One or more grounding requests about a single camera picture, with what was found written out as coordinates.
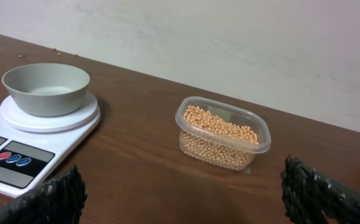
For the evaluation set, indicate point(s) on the white digital kitchen scale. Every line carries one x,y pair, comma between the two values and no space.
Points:
31,147

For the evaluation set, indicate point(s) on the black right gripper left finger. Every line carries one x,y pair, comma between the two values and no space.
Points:
59,200

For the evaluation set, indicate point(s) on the grey round bowl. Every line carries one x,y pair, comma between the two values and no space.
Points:
47,89

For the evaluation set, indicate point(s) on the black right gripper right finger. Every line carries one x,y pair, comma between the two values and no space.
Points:
311,197

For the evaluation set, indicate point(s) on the clear plastic bean container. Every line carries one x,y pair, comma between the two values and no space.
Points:
220,134

